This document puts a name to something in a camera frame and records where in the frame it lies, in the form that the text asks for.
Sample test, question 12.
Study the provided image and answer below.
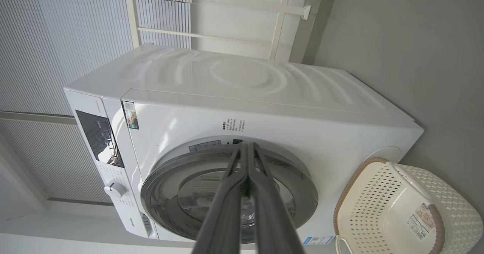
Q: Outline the cream perforated laundry basket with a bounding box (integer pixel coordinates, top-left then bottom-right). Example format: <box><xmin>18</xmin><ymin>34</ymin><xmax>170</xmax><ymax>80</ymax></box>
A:
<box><xmin>334</xmin><ymin>157</ymin><xmax>484</xmax><ymax>254</ymax></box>

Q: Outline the round glass washer door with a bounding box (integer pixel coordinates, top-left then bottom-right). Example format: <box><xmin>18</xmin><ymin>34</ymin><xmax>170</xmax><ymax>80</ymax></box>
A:
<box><xmin>141</xmin><ymin>142</ymin><xmax>319</xmax><ymax>244</ymax></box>

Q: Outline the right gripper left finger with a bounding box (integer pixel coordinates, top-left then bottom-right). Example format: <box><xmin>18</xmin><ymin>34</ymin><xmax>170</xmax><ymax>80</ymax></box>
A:
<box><xmin>191</xmin><ymin>144</ymin><xmax>249</xmax><ymax>254</ymax></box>

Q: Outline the white washing machine dial knob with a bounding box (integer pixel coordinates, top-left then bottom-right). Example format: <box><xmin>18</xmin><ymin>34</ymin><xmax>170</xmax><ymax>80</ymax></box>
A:
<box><xmin>104</xmin><ymin>182</ymin><xmax>127</xmax><ymax>198</ymax></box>

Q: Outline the white front-load washing machine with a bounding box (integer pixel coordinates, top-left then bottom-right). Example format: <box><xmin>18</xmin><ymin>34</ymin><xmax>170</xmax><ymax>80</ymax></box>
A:
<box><xmin>64</xmin><ymin>42</ymin><xmax>425</xmax><ymax>245</ymax></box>

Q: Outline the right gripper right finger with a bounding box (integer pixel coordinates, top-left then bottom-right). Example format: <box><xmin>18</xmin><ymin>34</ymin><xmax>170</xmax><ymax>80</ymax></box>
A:
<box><xmin>250</xmin><ymin>144</ymin><xmax>305</xmax><ymax>254</ymax></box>

